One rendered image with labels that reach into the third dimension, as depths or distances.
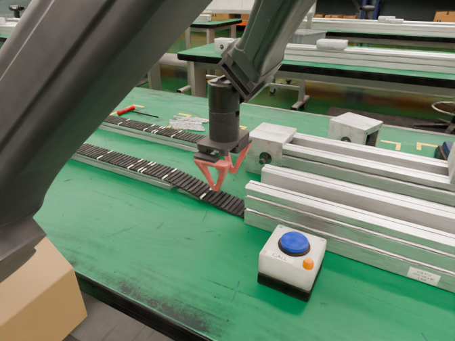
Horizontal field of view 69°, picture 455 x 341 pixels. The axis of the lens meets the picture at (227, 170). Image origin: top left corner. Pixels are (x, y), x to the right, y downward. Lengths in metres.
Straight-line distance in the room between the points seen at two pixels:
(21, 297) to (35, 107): 0.30
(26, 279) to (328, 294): 0.40
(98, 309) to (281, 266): 0.90
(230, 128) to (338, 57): 1.61
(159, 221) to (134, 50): 0.52
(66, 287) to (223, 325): 0.21
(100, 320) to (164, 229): 0.67
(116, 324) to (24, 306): 0.80
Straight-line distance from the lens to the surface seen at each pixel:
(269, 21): 0.38
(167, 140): 0.97
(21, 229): 0.27
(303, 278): 0.49
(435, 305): 0.59
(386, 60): 2.14
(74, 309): 0.51
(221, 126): 0.59
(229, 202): 0.69
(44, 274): 0.46
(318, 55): 2.17
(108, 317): 1.26
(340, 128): 0.90
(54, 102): 0.18
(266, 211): 0.60
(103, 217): 0.70
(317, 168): 0.74
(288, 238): 0.50
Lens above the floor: 1.17
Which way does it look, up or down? 29 degrees down
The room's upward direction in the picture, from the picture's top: straight up
